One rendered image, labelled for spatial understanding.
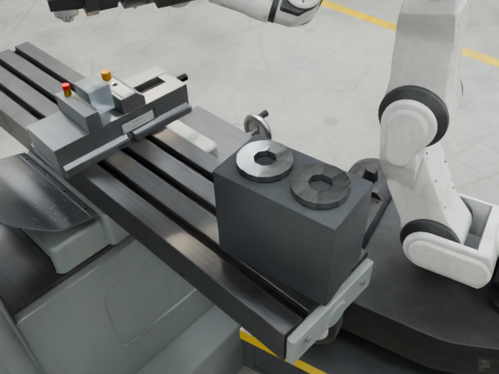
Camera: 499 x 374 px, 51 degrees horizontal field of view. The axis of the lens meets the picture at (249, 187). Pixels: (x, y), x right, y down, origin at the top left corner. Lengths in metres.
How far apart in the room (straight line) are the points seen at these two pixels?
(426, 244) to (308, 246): 0.54
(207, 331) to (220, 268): 0.80
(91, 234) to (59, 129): 0.24
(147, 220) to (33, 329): 0.40
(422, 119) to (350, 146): 1.61
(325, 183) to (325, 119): 2.05
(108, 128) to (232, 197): 0.43
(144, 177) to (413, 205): 0.62
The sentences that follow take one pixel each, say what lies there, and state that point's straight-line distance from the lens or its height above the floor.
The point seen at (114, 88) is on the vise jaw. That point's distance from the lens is 1.20.
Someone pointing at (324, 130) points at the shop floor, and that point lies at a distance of 2.77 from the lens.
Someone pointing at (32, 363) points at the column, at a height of 0.60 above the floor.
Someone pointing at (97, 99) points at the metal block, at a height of 1.04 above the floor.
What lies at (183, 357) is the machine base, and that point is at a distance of 1.68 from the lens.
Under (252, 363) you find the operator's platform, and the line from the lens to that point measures 1.60.
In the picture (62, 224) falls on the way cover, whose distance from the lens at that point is 1.14.
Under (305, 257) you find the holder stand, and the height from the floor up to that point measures 1.03.
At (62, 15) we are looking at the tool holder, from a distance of 1.11.
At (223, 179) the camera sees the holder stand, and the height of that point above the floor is 1.11.
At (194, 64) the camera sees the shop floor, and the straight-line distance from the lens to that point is 3.35.
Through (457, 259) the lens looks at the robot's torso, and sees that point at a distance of 1.29.
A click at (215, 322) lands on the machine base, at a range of 1.73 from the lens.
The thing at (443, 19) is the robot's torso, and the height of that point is 1.24.
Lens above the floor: 1.65
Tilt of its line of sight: 43 degrees down
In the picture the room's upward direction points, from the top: 2 degrees counter-clockwise
